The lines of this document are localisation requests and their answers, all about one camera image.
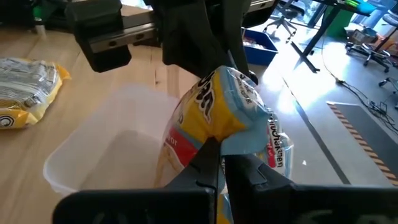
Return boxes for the black office chair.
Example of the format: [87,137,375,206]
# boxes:
[345,12,398,74]
[262,0,307,44]

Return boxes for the blue less-sodium chicken ramen packet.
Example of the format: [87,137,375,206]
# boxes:
[154,65,272,224]
[254,108,295,180]

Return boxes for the yellow creamy chicken ramen packet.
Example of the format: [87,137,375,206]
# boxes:
[0,57,72,130]

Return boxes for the green box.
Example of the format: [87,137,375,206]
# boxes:
[323,6,355,39]

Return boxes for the black hazard-striped floor mat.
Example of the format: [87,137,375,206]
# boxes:
[326,101,398,187]

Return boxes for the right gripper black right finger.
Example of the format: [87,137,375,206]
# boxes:
[223,154,398,224]

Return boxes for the stack of colourful packets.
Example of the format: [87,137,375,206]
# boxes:
[244,35,265,50]

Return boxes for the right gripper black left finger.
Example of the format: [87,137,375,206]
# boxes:
[52,136,222,224]

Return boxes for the clear white plastic bin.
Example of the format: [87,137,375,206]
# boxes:
[42,83,187,197]

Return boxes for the blue storage crate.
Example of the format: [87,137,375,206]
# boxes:
[241,27,279,67]

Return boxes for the black floor cables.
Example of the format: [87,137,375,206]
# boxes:
[322,37,398,134]

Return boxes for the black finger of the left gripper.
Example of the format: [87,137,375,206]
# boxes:
[205,0,259,85]
[152,0,233,79]

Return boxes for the black desk frame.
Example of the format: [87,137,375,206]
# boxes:
[290,0,371,74]

